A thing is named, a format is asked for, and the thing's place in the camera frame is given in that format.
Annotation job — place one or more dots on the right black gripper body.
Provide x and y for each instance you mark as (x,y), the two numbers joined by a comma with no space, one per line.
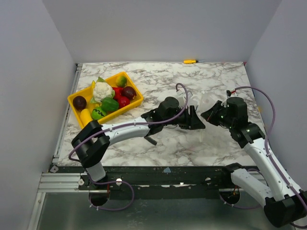
(214,111)

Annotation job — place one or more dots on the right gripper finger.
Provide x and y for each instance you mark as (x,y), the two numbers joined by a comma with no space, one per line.
(207,115)
(215,120)

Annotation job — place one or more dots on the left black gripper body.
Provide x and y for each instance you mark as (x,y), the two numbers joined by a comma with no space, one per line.
(181,120)

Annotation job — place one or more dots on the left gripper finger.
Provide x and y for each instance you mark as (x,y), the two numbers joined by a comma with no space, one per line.
(193,118)
(200,125)

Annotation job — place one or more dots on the clear zip top bag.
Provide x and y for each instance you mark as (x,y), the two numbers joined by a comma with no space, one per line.
(202,102)

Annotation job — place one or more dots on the red bell pepper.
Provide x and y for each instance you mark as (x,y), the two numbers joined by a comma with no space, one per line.
(117,92)

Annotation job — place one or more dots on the green bell pepper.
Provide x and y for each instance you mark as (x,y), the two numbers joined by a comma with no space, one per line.
(109,104)

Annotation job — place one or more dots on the white cauliflower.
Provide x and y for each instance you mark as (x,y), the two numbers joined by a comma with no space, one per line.
(102,90)

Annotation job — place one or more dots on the yellow banana bunch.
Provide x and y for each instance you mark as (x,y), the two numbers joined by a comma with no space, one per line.
(93,85)

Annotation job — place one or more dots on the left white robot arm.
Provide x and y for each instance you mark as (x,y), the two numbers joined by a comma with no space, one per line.
(93,140)

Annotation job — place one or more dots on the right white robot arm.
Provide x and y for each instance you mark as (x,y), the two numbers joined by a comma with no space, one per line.
(281,198)

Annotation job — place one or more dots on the black comb-like part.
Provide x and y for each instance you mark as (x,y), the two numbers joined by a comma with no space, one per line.
(151,140)

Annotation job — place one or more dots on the dark purple plum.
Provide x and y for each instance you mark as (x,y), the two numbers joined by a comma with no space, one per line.
(129,92)

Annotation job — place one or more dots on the red apple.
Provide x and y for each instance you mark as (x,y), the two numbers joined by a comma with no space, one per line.
(123,101)

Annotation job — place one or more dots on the yellow screwdriver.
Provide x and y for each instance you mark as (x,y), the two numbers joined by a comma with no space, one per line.
(193,61)

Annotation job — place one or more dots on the green yellow mango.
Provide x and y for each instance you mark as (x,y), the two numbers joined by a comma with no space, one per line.
(121,81)

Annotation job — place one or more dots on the green ball black squiggle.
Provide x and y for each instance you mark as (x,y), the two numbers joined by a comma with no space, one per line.
(98,113)

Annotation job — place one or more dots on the yellow plastic tray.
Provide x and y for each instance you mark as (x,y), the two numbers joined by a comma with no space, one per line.
(87,94)

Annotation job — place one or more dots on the yellow lemon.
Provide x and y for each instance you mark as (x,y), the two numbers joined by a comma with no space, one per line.
(85,117)

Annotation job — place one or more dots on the dark passion fruit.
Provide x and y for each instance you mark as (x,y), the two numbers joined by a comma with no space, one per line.
(79,103)

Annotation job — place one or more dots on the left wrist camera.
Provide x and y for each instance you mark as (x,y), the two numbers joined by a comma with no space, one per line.
(181,97)

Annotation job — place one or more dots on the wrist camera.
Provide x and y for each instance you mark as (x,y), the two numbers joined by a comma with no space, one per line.
(229,93)
(181,97)

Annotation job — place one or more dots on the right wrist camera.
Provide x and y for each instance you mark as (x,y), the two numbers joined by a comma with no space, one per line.
(229,93)

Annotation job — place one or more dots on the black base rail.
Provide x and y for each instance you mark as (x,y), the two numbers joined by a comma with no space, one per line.
(152,182)

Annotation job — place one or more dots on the aluminium extrusion frame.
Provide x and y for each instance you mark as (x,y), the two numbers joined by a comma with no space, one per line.
(59,204)

